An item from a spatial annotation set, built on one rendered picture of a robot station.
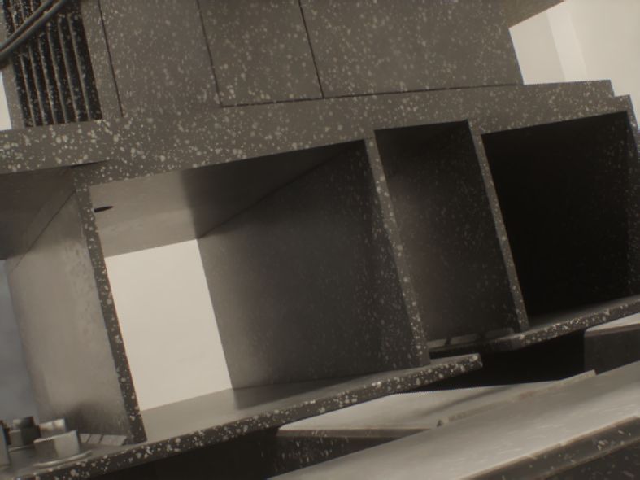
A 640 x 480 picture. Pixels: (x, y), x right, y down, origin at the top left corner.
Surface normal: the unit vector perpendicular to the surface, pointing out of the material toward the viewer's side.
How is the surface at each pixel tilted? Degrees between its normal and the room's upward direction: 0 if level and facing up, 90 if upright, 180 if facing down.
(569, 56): 90
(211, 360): 90
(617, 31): 90
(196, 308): 90
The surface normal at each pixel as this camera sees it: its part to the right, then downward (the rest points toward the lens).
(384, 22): 0.58, -0.19
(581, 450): 0.39, -0.15
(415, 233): -0.89, 0.19
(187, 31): -0.78, 0.15
